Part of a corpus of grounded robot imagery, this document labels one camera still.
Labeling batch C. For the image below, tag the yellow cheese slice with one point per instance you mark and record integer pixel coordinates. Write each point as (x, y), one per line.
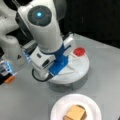
(73, 112)

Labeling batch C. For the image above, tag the white paper plate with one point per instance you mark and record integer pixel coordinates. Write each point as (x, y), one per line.
(62, 106)

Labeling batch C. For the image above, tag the brown round meat patty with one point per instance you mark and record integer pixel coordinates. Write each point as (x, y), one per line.
(82, 114)

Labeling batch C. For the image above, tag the blue orange background device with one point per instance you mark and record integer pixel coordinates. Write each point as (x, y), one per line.
(7, 73)

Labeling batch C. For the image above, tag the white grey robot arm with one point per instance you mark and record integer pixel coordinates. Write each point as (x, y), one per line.
(39, 20)

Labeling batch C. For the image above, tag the white divided round tray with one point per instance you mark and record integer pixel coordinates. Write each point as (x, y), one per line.
(76, 69)

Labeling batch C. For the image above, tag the red tomato slice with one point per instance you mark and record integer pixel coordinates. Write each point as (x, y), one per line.
(79, 51)

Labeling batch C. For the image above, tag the toasted bread slice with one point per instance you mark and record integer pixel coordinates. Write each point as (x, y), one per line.
(66, 117)

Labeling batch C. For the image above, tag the white blue gripper body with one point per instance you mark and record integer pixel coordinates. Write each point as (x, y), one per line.
(50, 56)

